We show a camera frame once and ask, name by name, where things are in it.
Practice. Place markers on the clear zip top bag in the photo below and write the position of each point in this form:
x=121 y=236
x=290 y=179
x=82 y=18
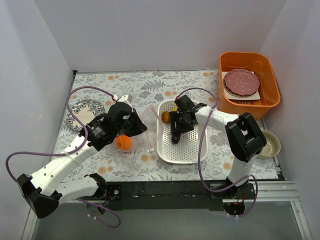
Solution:
x=145 y=142

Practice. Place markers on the orange fruit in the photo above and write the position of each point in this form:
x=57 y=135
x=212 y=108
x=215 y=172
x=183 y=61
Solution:
x=123 y=143

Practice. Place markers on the pink polka dot plate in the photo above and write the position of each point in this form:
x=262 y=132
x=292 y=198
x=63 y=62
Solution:
x=241 y=82

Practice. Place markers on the blue floral plate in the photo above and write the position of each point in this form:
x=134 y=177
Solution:
x=85 y=110

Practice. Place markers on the floral tablecloth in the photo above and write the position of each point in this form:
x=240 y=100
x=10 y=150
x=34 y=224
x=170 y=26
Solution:
x=151 y=88

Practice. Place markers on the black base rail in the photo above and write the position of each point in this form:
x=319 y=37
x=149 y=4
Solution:
x=162 y=195

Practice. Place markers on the purple eggplant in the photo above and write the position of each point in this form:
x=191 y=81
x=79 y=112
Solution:
x=175 y=138

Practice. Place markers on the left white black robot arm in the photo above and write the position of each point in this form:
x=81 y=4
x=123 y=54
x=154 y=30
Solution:
x=45 y=189

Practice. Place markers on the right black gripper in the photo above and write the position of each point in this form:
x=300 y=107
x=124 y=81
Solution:
x=176 y=125

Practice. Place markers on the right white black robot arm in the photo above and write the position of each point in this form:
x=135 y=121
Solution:
x=245 y=138

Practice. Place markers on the brown kiwi fruit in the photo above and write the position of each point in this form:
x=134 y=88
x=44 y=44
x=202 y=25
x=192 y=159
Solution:
x=165 y=117

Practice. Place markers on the aluminium frame rail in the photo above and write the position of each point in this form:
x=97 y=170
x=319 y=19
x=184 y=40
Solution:
x=275 y=213

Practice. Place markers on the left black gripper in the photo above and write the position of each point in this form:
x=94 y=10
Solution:
x=136 y=122

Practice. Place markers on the orange plastic tub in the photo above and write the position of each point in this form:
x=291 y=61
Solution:
x=268 y=89

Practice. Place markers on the beige ceramic bowl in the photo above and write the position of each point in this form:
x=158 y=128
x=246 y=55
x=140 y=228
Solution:
x=272 y=147

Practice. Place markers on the white perforated plastic basket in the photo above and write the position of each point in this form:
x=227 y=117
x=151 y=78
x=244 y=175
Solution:
x=186 y=151

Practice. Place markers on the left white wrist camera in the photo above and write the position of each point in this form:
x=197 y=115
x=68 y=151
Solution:
x=127 y=98

